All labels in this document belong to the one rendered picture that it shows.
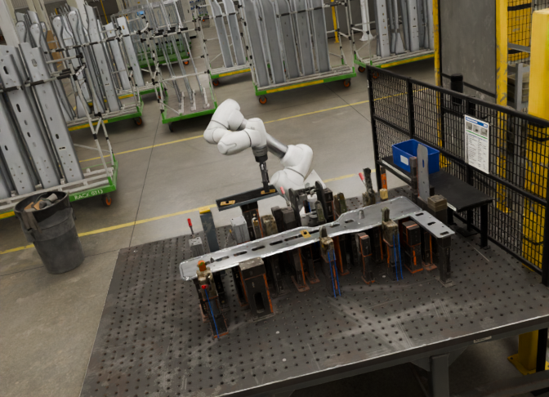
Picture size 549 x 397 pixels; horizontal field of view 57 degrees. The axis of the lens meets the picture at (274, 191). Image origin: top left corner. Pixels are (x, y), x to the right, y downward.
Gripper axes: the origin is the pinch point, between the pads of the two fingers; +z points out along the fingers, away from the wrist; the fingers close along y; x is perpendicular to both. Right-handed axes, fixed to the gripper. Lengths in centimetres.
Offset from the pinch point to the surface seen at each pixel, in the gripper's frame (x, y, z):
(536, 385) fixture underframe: 123, 80, 99
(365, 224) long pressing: 52, 28, 20
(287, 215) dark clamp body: 9.4, 14.9, 13.7
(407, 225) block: 73, 33, 22
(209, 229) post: -37.0, 12.5, 16.0
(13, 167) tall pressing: -323, -300, 53
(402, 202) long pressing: 76, 10, 20
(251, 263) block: -11, 55, 17
